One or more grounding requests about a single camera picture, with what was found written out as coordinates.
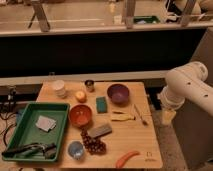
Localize bunch of dark grapes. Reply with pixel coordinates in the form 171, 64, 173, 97
81, 130, 106, 155

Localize grey sanding block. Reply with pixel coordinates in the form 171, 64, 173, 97
88, 124, 112, 138

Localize white paper cup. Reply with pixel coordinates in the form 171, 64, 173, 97
52, 80, 67, 98

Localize green bin in background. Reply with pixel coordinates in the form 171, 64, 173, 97
133, 15, 160, 24

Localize orange pepper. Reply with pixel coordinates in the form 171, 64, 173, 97
115, 151, 140, 168

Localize orange bowl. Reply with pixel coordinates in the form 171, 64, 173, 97
68, 104, 92, 128

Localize white folded cloth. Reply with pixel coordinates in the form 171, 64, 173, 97
36, 116, 56, 132

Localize small blue bowl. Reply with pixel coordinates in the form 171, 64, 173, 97
68, 141, 84, 160

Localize green plastic tray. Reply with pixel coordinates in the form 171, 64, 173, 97
2, 102, 70, 163

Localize black handled tool in tray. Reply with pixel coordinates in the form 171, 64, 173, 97
2, 143, 56, 159

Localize purple bowl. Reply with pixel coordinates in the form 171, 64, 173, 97
107, 84, 130, 104

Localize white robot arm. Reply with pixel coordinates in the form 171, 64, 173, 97
158, 61, 213, 125

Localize black cables at left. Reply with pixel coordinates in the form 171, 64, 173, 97
0, 85, 18, 148

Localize green sponge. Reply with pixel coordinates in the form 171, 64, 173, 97
96, 97, 107, 113

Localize thin brush tool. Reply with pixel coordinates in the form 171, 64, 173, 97
133, 104, 148, 126

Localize yellow apple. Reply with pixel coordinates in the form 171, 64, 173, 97
75, 91, 87, 103

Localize small metal cup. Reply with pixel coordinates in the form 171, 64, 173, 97
85, 80, 95, 92

